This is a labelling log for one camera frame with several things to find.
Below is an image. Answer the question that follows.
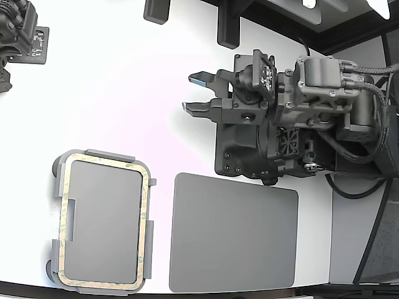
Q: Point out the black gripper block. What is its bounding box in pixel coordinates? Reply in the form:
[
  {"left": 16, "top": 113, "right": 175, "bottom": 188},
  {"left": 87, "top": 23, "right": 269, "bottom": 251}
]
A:
[{"left": 182, "top": 69, "right": 272, "bottom": 127}]

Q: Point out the tan rectangular adhesive frame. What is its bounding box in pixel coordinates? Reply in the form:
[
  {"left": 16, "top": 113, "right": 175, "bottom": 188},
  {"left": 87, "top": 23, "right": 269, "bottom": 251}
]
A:
[{"left": 57, "top": 153, "right": 150, "bottom": 289}]

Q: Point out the grey 3D-printed holder tray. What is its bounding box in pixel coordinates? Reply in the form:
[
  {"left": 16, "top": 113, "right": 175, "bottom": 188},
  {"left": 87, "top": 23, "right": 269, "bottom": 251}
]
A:
[{"left": 46, "top": 148, "right": 158, "bottom": 297}]

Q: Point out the dark grey rubber mat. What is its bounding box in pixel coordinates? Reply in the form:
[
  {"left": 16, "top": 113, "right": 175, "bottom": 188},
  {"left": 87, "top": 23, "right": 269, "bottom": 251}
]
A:
[{"left": 168, "top": 172, "right": 300, "bottom": 293}]

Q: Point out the black plate with labels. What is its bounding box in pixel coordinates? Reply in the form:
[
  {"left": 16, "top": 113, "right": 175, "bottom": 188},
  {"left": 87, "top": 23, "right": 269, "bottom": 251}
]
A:
[{"left": 6, "top": 26, "right": 50, "bottom": 65}]

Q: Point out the black metal strut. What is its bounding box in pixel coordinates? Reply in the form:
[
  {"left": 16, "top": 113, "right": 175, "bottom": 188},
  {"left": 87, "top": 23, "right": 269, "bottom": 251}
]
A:
[{"left": 353, "top": 179, "right": 394, "bottom": 285}]

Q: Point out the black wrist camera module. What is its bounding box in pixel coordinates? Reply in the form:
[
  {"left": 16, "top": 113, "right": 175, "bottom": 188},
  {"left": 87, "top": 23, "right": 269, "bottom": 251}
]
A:
[{"left": 233, "top": 49, "right": 277, "bottom": 103}]

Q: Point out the black post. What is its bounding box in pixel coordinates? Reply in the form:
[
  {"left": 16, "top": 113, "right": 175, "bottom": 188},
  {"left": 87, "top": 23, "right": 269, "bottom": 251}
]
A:
[{"left": 216, "top": 0, "right": 241, "bottom": 50}]

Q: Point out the dark grey post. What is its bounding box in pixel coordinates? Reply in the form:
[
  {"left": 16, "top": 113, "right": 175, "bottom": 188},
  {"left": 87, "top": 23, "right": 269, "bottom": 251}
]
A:
[{"left": 142, "top": 0, "right": 171, "bottom": 25}]

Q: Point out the thin black cable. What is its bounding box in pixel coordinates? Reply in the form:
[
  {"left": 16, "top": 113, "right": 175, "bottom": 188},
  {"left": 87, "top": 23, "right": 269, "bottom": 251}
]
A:
[{"left": 296, "top": 36, "right": 312, "bottom": 58}]

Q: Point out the black table border frame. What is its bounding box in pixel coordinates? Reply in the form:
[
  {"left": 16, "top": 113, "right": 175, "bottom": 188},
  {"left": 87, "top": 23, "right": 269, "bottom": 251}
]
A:
[{"left": 199, "top": 0, "right": 399, "bottom": 59}]

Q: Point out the straight braided cable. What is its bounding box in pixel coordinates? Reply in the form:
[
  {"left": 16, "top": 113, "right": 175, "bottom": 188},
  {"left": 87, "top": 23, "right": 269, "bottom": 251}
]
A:
[{"left": 342, "top": 63, "right": 399, "bottom": 78}]

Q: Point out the curved braided cable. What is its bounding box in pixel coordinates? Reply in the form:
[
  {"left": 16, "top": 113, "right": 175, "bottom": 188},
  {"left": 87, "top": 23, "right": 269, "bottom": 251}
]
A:
[{"left": 316, "top": 81, "right": 390, "bottom": 163}]

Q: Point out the black looping cable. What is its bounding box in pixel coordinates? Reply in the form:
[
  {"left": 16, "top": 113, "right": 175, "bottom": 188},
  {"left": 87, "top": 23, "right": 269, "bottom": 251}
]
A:
[{"left": 324, "top": 173, "right": 389, "bottom": 199}]

